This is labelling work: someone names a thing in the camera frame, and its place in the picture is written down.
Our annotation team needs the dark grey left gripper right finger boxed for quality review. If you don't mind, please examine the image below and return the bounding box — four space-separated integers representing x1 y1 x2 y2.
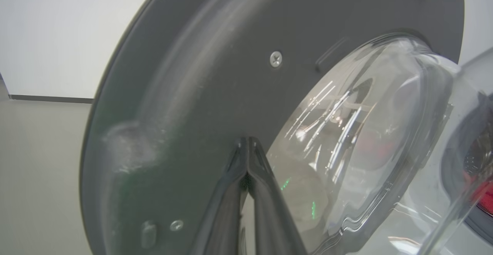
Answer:
246 136 309 255

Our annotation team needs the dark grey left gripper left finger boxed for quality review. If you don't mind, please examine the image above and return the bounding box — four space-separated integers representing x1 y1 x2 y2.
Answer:
188 137 249 255

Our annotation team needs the washing machine door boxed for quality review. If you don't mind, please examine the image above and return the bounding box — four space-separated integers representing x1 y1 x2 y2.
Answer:
79 0 493 255

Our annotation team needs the red and white garment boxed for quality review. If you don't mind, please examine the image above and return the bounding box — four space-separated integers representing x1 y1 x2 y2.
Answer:
464 169 493 218

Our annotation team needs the grey rubber door gasket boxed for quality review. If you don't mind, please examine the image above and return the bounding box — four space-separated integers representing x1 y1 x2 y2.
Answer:
441 92 493 245

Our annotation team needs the white front-load washing machine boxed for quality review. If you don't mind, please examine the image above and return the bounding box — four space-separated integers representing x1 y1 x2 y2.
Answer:
439 0 493 255

